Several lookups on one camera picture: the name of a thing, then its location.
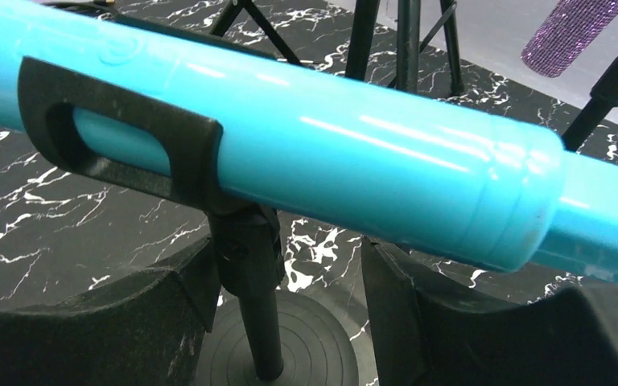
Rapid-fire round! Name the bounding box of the black tripod music stand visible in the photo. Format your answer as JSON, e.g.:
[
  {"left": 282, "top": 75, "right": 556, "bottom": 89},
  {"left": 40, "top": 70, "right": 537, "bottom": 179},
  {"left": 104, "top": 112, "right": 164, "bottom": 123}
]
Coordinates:
[{"left": 210, "top": 0, "right": 465, "bottom": 96}]

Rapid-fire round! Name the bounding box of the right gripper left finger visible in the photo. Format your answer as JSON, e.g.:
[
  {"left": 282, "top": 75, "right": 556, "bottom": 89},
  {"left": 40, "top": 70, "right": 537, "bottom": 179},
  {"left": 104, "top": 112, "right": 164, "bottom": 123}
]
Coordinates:
[{"left": 0, "top": 240, "right": 220, "bottom": 385}]

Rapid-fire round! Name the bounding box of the black round-base mic stand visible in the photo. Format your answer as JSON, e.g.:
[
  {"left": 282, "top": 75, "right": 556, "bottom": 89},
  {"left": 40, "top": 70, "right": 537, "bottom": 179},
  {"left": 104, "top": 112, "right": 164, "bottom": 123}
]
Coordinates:
[
  {"left": 17, "top": 57, "right": 359, "bottom": 385},
  {"left": 561, "top": 56, "right": 618, "bottom": 151}
]

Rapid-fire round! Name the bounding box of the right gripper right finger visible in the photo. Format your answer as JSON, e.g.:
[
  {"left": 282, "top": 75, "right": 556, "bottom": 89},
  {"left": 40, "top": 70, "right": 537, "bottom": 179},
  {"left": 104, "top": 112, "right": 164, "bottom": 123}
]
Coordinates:
[{"left": 361, "top": 238, "right": 618, "bottom": 385}]

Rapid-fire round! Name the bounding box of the purple glitter microphone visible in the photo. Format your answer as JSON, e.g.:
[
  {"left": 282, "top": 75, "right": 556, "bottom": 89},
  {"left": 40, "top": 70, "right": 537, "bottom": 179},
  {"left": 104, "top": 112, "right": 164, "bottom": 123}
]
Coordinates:
[{"left": 520, "top": 0, "right": 618, "bottom": 78}]

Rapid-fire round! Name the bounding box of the blue toy microphone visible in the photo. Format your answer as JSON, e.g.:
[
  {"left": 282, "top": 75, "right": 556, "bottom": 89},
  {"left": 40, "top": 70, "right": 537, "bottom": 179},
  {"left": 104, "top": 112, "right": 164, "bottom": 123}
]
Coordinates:
[{"left": 0, "top": 1, "right": 618, "bottom": 281}]

